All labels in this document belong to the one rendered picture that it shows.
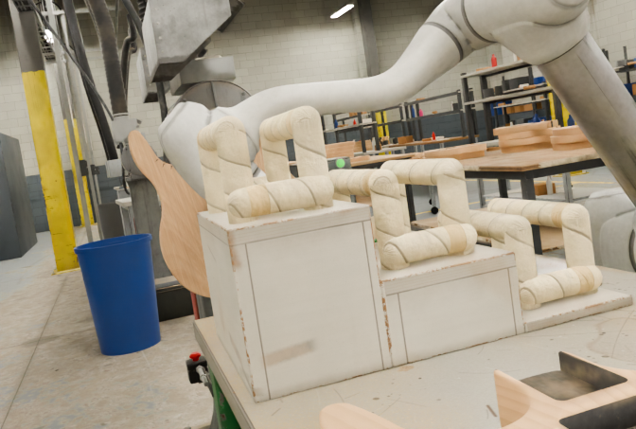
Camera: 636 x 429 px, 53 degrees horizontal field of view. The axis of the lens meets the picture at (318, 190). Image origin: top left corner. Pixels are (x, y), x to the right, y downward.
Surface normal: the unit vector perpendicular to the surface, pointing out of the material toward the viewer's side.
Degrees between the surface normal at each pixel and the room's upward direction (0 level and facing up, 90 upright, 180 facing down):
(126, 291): 93
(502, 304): 90
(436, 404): 0
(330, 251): 90
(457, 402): 0
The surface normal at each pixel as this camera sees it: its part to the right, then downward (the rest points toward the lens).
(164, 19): 0.31, 0.03
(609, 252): -0.90, 0.18
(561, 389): -0.15, -0.99
